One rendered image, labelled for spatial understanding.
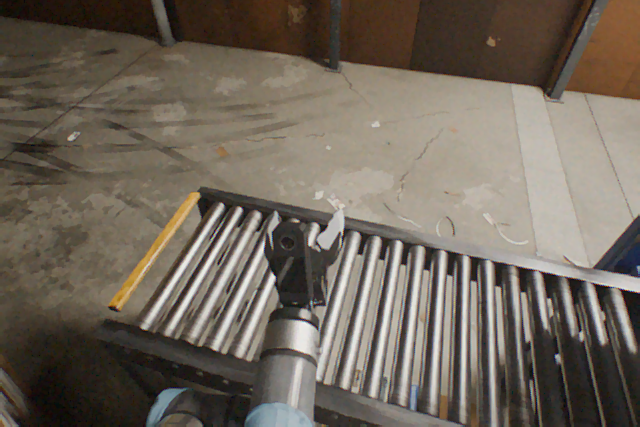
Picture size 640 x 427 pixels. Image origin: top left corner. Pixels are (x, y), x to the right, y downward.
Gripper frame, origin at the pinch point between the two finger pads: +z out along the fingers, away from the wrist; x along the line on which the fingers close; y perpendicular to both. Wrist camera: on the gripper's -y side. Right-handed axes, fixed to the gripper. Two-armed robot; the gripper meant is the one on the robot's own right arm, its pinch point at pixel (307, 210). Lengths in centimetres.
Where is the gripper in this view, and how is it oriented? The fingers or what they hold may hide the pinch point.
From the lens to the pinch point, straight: 66.2
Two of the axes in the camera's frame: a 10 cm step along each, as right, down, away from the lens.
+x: 9.9, -0.4, -1.6
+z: 0.9, -6.9, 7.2
